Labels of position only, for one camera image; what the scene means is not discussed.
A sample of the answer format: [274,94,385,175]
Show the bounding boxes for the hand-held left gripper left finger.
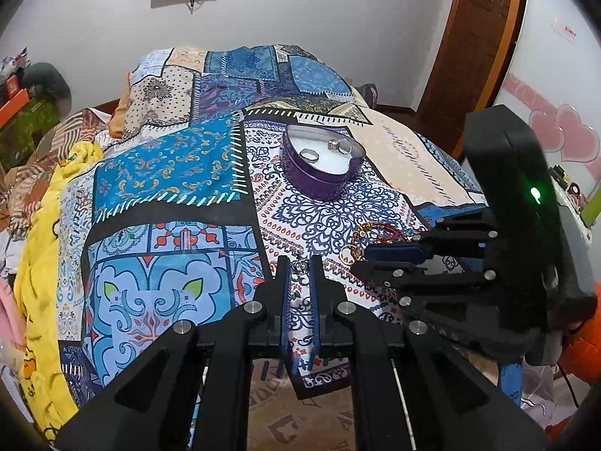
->
[54,254,294,451]

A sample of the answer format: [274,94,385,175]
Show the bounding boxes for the green object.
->
[580,188,601,229]

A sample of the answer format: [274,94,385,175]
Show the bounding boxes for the brown patterned quilt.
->
[0,108,124,245]

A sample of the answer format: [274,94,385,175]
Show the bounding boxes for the purple heart-shaped jewelry box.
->
[280,124,367,200]

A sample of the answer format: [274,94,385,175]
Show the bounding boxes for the blue patchwork blanket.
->
[56,44,523,451]

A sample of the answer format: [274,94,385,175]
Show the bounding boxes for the wooden door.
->
[415,0,529,152]

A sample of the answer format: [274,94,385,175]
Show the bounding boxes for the yellow blanket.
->
[13,141,105,443]

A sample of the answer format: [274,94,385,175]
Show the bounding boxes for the dark clothing pile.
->
[354,83,382,110]

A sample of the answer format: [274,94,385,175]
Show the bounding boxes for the white wardrobe door pink hearts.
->
[488,0,601,226]

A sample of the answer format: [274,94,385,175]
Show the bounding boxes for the pink cloth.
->
[0,277,27,354]

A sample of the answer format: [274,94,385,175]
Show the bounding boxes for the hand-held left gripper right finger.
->
[307,254,550,451]

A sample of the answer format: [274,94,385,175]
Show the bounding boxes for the beige patterned sheet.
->
[188,362,358,451]

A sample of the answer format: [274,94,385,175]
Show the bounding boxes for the grey and white plush toys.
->
[0,47,32,82]

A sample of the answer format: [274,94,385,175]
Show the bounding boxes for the green box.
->
[0,96,63,171]

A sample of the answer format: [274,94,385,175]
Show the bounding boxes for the orange box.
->
[0,89,32,129]

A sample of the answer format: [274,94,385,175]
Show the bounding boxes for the red and yellow beaded bracelet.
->
[350,222,426,247]

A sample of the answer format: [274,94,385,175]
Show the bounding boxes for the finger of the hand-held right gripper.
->
[364,210,501,265]
[350,260,499,354]

